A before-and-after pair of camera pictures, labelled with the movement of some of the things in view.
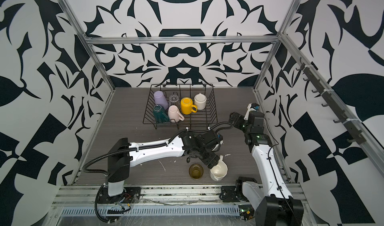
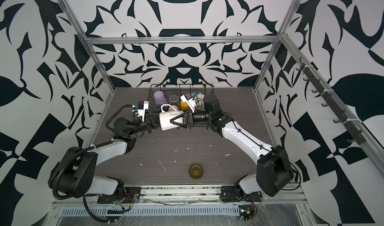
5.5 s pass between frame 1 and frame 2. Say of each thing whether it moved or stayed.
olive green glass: stayed
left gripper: moved
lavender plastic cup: stayed
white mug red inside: stayed
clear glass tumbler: stayed
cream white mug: moved
